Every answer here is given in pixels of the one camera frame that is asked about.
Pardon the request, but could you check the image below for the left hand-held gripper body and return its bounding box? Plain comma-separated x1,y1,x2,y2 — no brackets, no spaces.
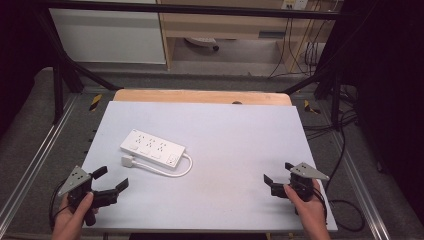
57,165,120,227

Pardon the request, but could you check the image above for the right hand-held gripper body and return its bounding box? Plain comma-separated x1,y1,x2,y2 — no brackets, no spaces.
270,162,330,203

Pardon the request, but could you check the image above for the person's left hand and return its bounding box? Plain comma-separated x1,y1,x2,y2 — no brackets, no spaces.
51,192,100,240

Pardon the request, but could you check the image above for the person's right hand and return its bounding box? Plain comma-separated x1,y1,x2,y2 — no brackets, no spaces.
283,179,332,240

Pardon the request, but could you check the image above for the white plug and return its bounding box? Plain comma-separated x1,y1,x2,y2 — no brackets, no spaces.
120,154,135,168

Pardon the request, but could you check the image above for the white power strip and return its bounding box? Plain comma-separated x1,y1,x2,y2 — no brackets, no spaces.
119,128,187,169

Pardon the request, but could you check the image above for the black metal stand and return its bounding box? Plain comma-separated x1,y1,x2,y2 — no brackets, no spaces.
282,64,344,130
34,8,123,125

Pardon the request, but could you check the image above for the wooden board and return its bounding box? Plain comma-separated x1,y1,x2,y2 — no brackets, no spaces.
112,88,293,107

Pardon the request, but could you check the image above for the black curtain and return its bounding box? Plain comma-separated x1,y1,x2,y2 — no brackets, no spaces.
0,0,56,138
338,0,424,231

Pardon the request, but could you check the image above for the white cabinet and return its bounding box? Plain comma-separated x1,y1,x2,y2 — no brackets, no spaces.
49,0,167,65

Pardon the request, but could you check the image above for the white device with black end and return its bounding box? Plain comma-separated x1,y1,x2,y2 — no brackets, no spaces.
184,37,220,52

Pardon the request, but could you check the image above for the wooden desk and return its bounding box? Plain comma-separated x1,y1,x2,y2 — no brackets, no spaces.
156,0,338,73

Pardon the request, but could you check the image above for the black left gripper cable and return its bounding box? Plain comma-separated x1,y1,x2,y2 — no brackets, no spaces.
48,179,72,231

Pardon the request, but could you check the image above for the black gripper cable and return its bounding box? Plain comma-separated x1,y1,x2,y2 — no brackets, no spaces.
48,179,72,231
313,189,329,228

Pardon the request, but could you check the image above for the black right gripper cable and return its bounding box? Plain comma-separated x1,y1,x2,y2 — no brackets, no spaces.
313,189,329,228

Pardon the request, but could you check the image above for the black floor cable loop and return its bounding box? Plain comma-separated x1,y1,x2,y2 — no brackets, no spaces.
324,126,366,233

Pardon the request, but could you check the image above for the aluminium rail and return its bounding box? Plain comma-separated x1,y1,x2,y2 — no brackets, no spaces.
0,94,80,228
328,129,392,240

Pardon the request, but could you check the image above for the white power strip cable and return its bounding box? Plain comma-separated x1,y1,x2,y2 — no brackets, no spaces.
131,152,194,178

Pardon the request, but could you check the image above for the black cable bundle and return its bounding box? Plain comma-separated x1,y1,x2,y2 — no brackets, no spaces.
268,18,329,79

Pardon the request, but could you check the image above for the yellow cable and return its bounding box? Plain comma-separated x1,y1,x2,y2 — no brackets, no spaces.
289,0,322,74

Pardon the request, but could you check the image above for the white wall socket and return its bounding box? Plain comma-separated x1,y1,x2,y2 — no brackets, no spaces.
281,0,308,11

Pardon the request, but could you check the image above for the black horizontal frame bar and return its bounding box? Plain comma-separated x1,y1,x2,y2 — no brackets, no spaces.
33,0,344,20

